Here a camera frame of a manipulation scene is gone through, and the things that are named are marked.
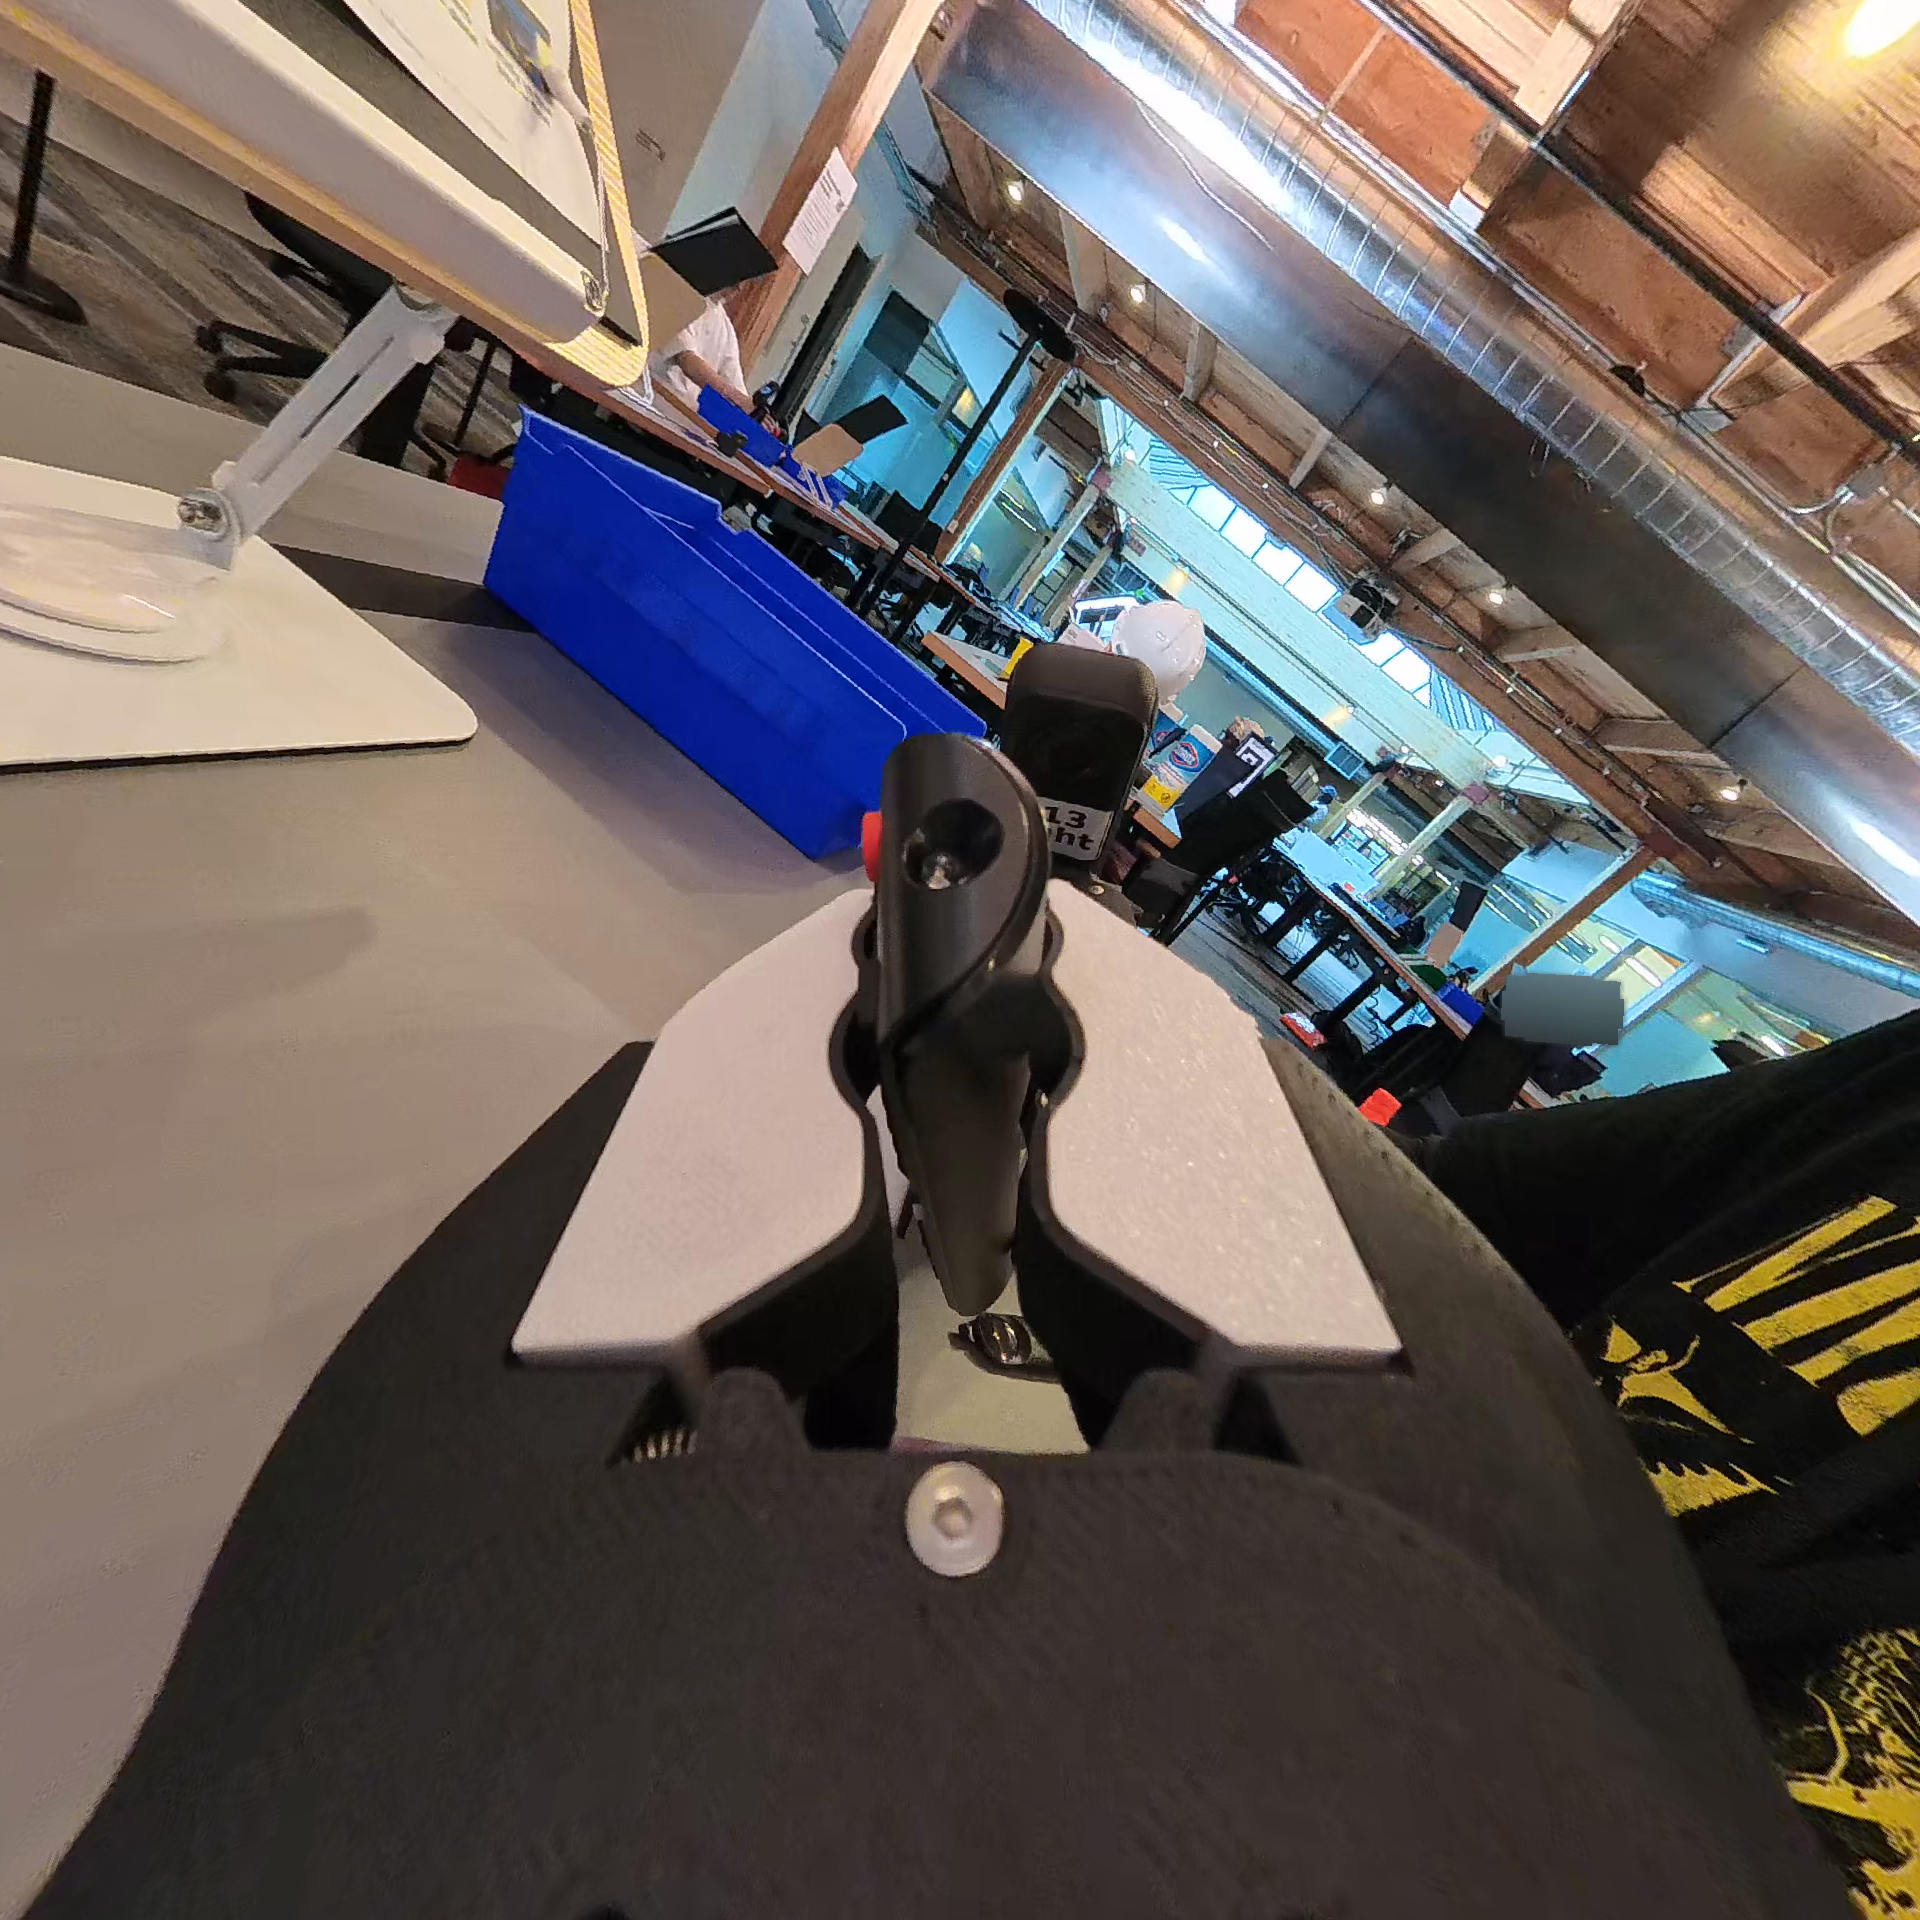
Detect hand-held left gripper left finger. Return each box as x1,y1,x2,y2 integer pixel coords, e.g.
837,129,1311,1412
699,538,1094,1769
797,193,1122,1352
509,887,902,1449

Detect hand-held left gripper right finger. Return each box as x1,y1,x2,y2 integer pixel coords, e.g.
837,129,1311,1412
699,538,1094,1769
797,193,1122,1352
1017,881,1409,1449

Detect black remote control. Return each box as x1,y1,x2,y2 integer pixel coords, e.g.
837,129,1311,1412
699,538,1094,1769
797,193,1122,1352
858,732,1086,1320

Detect blue plastic bin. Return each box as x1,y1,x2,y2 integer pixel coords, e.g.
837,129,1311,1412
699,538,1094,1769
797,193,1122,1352
483,408,991,865

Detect grey desk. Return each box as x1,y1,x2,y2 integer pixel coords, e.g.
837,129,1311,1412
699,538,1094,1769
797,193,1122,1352
0,345,1501,1920

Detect white hard hat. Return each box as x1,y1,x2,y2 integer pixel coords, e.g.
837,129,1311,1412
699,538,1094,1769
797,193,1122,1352
1111,600,1210,706

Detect row of work tables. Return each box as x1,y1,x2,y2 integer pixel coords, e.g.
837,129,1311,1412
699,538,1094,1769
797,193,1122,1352
1259,833,1501,1082

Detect black pole stand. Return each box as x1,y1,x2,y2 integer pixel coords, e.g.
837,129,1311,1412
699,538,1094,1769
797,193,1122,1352
852,289,1086,619

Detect small blue bin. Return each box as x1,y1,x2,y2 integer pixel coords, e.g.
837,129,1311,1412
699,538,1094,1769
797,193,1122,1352
694,383,794,471

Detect white paper notice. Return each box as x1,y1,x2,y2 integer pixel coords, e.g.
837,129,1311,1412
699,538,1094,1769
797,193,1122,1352
785,147,862,277

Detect yellow black patterned pants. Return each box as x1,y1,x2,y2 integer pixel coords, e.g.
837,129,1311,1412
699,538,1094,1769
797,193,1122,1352
1402,1005,1920,1920

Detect wooden book stand board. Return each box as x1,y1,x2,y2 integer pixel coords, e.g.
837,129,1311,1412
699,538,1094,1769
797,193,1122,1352
0,0,654,401

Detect black office chair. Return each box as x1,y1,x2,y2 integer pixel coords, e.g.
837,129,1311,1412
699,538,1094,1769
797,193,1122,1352
194,193,399,408

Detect printed instruction sheet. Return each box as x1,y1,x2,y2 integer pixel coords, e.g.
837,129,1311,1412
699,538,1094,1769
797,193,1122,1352
345,0,594,129

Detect black floor stand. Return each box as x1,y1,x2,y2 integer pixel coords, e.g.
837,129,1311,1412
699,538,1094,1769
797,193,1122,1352
0,67,89,328

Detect silver ventilation duct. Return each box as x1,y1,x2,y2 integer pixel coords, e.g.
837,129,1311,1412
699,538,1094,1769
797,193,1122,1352
1036,0,1920,723

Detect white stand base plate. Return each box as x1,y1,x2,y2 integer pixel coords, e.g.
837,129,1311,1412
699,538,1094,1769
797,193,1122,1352
0,287,483,770

